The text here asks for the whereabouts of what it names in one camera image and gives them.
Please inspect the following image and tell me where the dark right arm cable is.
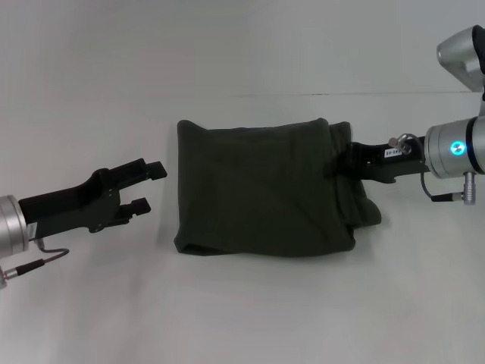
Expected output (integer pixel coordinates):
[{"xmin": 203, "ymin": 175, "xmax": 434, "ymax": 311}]
[{"xmin": 387, "ymin": 132, "xmax": 477, "ymax": 206}]

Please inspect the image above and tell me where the dark green FREE t-shirt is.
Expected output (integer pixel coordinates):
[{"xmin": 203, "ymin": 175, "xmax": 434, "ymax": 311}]
[{"xmin": 173, "ymin": 118, "xmax": 383, "ymax": 261}]

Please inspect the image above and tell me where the dark arm cable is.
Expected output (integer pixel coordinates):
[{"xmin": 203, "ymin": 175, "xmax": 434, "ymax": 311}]
[
  {"xmin": 387, "ymin": 132, "xmax": 477, "ymax": 206},
  {"xmin": 0, "ymin": 238, "xmax": 71, "ymax": 291}
]

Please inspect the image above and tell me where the dark left arm cable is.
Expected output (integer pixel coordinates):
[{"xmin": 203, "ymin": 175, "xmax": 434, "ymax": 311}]
[{"xmin": 0, "ymin": 238, "xmax": 71, "ymax": 291}]

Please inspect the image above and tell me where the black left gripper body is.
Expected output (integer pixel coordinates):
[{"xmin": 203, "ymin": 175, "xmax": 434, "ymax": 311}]
[{"xmin": 17, "ymin": 168, "xmax": 123, "ymax": 234}]

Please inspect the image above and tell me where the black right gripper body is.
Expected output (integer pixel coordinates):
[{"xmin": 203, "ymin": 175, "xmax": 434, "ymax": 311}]
[{"xmin": 346, "ymin": 140, "xmax": 433, "ymax": 185}]

